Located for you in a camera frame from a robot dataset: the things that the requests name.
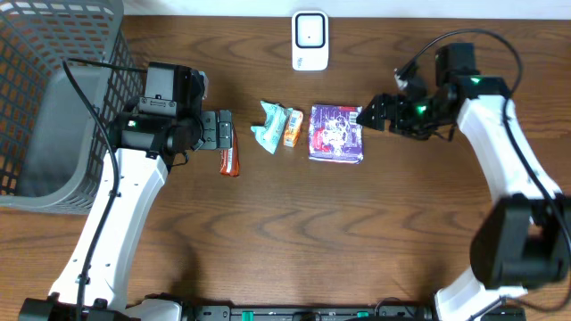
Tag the mint green snack wrapper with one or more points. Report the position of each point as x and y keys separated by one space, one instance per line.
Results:
x=269 y=134

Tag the grey plastic mesh basket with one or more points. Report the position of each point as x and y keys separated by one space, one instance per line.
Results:
x=51 y=151

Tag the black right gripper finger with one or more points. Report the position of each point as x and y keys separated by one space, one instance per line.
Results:
x=372 y=119
x=377 y=105

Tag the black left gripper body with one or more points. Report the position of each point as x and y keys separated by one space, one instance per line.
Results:
x=224 y=129

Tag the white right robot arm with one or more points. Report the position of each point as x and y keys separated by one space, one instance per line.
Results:
x=525 y=241

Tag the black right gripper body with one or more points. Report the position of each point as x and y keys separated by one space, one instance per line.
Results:
x=415 y=117

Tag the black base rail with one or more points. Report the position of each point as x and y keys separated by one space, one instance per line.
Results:
x=386 y=312

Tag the white barcode scanner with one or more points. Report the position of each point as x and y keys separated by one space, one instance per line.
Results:
x=310 y=41

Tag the orange juice carton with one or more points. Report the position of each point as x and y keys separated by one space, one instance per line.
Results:
x=293 y=129

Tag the purple sanitary pad pack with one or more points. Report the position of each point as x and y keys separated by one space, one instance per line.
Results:
x=334 y=134

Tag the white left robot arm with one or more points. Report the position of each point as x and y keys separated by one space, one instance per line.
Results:
x=142 y=143

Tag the red snack bar wrapper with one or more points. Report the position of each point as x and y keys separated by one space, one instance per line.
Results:
x=230 y=164

